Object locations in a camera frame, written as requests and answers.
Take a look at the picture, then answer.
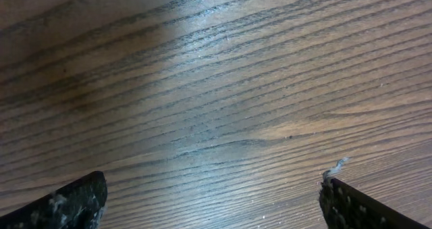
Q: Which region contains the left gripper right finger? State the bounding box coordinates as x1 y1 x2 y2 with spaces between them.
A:
319 157 429 229

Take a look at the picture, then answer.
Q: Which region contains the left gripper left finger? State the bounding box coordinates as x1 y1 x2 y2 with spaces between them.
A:
1 171 107 229

